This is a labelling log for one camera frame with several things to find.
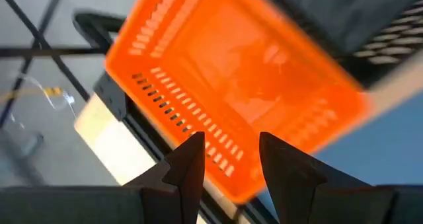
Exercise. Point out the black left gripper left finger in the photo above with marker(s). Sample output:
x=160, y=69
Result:
x=185, y=184

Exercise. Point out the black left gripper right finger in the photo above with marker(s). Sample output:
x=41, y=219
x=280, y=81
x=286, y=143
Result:
x=297, y=191

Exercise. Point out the orange plastic basket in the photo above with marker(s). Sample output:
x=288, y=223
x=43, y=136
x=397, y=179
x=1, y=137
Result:
x=231, y=68

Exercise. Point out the small grey floor object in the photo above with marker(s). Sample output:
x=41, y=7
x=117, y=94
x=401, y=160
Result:
x=31, y=144

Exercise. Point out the black plastic basket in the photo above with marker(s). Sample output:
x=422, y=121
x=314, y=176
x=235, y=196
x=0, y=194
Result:
x=330, y=19

